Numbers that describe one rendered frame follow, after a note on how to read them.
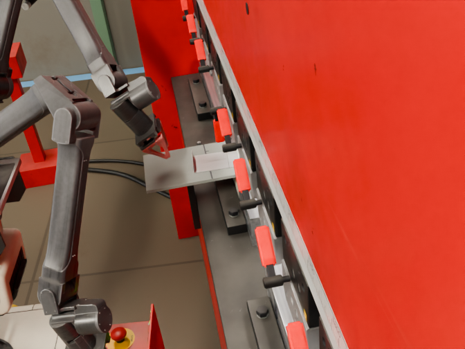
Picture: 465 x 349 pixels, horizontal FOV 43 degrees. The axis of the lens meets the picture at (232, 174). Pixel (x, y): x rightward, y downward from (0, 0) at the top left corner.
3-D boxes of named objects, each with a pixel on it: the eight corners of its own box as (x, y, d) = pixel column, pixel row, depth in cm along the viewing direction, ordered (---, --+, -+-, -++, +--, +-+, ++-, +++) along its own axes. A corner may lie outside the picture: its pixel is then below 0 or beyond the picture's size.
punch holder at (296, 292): (283, 291, 100) (278, 217, 90) (331, 282, 101) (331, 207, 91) (308, 364, 88) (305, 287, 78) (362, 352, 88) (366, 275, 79)
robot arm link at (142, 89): (113, 79, 157) (95, 79, 149) (146, 57, 153) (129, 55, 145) (133, 119, 156) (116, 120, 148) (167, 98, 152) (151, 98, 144)
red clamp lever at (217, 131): (214, 140, 146) (209, 106, 140) (230, 138, 146) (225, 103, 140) (214, 145, 144) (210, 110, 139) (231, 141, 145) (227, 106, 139)
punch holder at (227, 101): (225, 121, 148) (218, 61, 139) (258, 115, 149) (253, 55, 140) (236, 152, 136) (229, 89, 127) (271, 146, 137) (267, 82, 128)
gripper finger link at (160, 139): (177, 141, 162) (155, 118, 157) (178, 155, 156) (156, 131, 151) (158, 154, 164) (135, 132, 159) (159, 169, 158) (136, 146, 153)
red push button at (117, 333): (113, 336, 147) (111, 326, 145) (129, 334, 147) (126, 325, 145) (111, 348, 144) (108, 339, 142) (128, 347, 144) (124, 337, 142)
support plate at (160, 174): (143, 158, 173) (142, 155, 172) (230, 142, 175) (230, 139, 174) (147, 193, 158) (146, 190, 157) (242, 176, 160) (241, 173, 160)
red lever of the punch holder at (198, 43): (192, 39, 157) (198, 71, 155) (207, 36, 157) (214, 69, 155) (192, 41, 159) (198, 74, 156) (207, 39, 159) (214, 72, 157)
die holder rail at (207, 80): (201, 77, 239) (197, 55, 233) (215, 75, 240) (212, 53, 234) (219, 140, 198) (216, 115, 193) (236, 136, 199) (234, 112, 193)
